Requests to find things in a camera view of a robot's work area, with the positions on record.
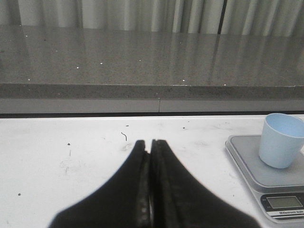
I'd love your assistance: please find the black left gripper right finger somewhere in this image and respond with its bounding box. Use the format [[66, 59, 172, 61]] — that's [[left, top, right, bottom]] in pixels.
[[150, 140, 259, 228]]

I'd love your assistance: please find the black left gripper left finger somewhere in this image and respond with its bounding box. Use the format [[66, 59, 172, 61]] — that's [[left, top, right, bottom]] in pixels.
[[50, 140, 151, 228]]

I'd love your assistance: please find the light blue plastic cup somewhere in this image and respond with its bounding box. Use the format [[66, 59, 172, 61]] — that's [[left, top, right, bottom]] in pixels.
[[259, 113, 304, 169]]

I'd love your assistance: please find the silver digital kitchen scale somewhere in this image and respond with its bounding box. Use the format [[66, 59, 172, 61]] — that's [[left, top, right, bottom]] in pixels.
[[225, 135, 304, 228]]

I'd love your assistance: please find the grey stone counter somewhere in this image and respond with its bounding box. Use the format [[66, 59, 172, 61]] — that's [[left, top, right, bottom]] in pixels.
[[0, 25, 304, 114]]

